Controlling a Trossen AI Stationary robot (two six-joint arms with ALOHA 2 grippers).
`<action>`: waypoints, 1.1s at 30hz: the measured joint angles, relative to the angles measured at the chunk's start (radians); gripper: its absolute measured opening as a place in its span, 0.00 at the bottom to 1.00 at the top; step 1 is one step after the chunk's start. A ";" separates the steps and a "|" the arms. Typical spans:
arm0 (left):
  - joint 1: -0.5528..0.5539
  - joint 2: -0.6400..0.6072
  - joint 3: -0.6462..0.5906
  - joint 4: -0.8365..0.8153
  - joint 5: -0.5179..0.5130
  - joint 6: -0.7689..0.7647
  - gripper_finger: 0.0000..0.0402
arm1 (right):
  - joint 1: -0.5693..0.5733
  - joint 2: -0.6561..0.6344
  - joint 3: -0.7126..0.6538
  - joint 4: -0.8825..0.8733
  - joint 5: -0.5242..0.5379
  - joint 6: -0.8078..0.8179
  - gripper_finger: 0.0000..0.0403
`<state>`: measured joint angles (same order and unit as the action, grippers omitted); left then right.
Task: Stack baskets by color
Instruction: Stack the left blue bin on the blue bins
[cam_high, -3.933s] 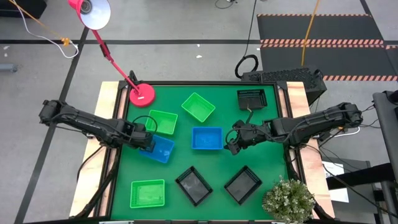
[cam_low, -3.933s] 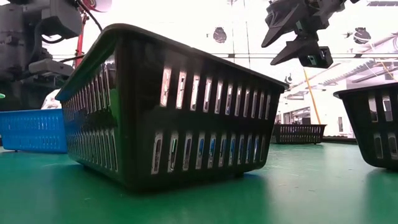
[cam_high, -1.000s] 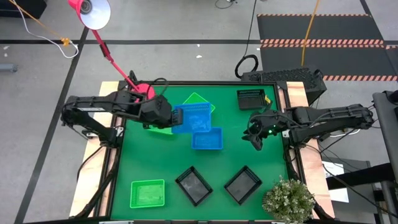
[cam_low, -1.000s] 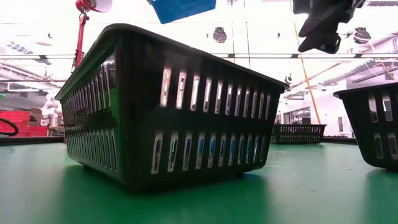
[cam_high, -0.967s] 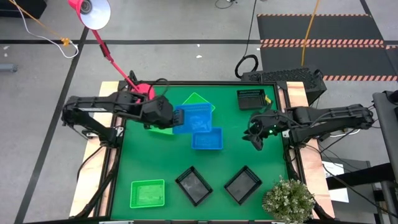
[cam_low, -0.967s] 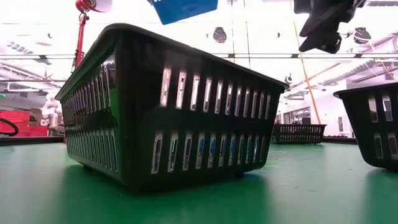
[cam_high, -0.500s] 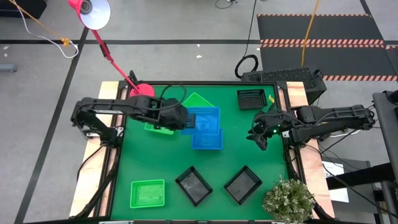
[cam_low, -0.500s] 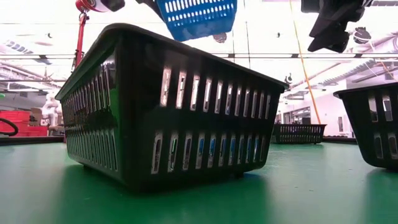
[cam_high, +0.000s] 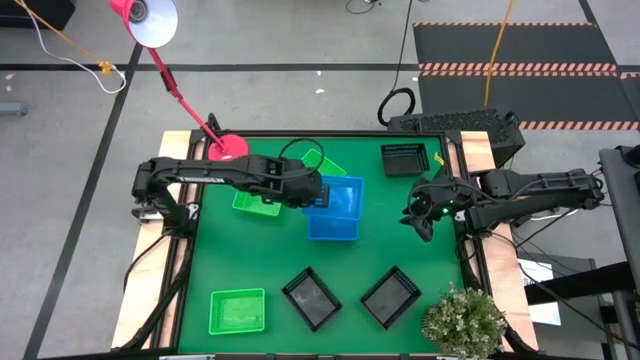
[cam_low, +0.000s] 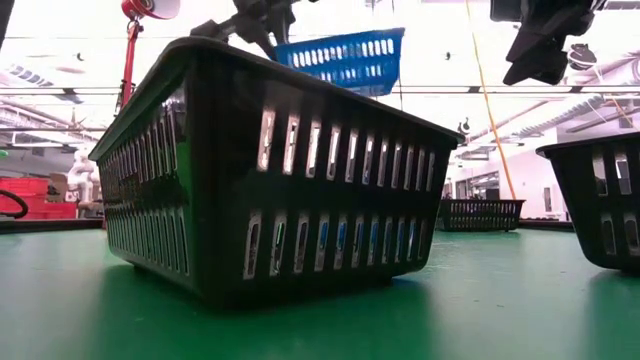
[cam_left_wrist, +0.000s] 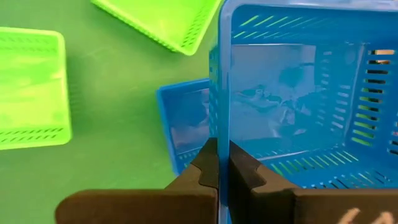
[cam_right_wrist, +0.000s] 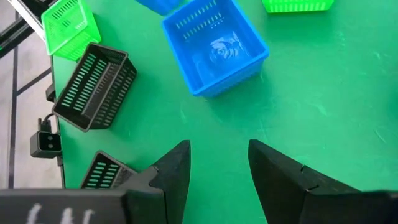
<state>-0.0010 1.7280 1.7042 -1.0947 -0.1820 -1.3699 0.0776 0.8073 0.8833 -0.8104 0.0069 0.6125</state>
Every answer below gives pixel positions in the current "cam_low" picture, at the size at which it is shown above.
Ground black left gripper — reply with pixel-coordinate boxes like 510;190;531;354
189;0;301;61

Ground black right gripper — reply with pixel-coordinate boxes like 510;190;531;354
489;0;609;87

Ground black plastic slotted basket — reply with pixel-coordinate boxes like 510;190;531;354
88;35;464;307
535;132;640;274
437;198;526;233

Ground red desk lamp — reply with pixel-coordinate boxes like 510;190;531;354
115;0;182;117

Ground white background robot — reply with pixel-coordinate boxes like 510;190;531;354
66;147;105;205

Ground red storage crates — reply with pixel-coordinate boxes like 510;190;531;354
0;177;79;221

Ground black ceiling cable reel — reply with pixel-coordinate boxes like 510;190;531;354
567;43;599;72

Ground yellow hanging cable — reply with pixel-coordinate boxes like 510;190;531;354
463;0;518;201

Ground silver ceiling air duct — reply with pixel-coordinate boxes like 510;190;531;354
517;94;631;140
0;63;84;105

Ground black cable loop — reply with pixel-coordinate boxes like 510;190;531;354
0;189;30;220

